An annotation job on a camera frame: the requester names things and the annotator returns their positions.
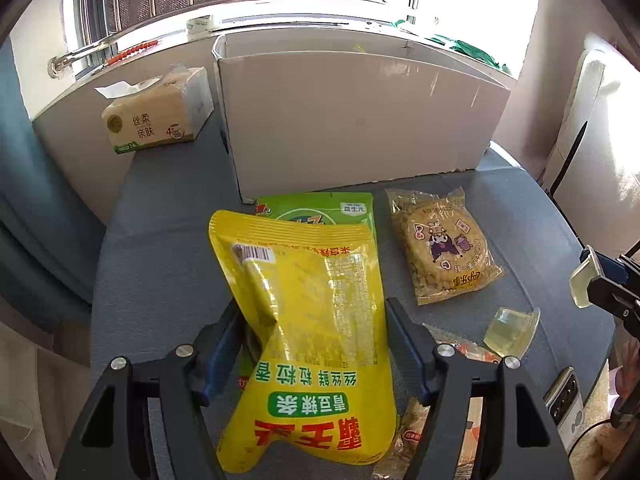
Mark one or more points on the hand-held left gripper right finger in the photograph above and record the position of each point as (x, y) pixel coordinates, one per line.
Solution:
(407, 350)

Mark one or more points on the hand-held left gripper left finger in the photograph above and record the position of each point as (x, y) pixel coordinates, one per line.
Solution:
(220, 360)

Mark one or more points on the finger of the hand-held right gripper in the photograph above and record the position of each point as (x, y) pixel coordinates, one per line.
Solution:
(615, 297)
(612, 266)

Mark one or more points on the yellow snack packet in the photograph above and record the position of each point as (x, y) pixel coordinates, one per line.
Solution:
(310, 310)

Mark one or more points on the white cardboard box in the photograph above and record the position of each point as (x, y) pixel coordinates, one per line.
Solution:
(360, 125)

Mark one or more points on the orange snack packet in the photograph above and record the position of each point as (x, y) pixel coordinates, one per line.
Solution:
(412, 425)

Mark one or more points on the clear round cookie packet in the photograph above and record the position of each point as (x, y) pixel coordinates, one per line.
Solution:
(445, 245)

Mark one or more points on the phone with cartoon case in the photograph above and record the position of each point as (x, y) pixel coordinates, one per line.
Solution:
(565, 405)

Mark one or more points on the white cloth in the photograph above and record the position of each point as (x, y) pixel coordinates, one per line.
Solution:
(620, 135)

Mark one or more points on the white chair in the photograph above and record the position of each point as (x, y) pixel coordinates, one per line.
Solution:
(590, 125)

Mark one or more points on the green snack packet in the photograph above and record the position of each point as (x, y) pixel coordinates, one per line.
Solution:
(300, 207)

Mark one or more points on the blue curtain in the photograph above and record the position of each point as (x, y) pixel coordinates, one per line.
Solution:
(35, 200)

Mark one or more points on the tissue pack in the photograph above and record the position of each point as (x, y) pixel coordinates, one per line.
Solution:
(150, 115)

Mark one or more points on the green cloth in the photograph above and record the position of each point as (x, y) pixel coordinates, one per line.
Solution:
(470, 50)

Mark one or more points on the steel window railing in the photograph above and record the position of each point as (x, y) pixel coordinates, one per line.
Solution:
(125, 37)

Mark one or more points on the tape roll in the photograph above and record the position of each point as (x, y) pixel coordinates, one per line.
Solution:
(201, 24)

